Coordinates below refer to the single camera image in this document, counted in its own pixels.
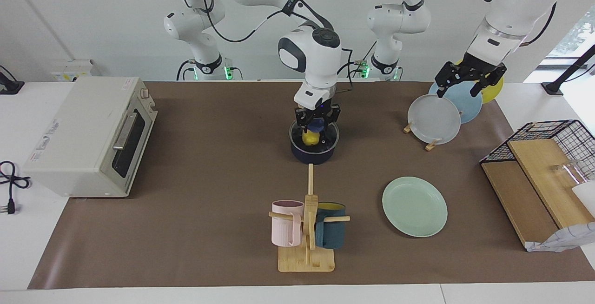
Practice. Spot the green plate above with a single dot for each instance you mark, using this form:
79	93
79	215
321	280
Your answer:
413	206

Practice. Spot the light blue plate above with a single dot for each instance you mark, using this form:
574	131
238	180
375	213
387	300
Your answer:
469	104

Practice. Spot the teal mug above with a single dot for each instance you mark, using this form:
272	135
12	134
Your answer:
332	234

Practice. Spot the light wooden shelf board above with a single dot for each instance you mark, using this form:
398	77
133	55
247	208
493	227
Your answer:
534	164

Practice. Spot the white checked cloth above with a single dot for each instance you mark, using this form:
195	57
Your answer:
567	239

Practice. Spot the white power strip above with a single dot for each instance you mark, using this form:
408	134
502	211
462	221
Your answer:
69	69

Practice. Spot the wooden plate rack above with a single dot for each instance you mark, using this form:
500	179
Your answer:
432	145

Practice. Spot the yellow plate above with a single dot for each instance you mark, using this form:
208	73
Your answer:
493	92

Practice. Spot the pink mug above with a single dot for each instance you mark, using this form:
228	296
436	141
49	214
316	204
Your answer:
283	229

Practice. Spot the yellow potato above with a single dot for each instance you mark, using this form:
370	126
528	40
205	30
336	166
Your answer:
309	138

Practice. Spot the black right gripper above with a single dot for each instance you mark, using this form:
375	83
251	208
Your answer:
320	111

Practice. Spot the wooden mug tree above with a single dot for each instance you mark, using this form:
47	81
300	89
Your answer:
307	262

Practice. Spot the white cup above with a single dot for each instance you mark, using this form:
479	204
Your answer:
586	197

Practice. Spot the clear glass cup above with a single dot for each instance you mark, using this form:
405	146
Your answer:
565	171

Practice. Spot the black clamp mount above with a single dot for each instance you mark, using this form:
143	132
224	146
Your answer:
11	88

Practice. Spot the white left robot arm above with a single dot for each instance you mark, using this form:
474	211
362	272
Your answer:
516	6

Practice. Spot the brown table mat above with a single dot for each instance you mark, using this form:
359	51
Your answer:
209	201

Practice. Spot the glass lid with blue knob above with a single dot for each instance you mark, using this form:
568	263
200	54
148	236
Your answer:
317	125

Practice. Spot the white toaster oven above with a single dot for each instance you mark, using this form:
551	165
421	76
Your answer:
69	146

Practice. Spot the black stand with slanted pole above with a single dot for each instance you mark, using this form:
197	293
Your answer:
553	88

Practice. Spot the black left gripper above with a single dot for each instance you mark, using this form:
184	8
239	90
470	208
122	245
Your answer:
474	68

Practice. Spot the grey plate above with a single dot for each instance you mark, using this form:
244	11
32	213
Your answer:
432	120

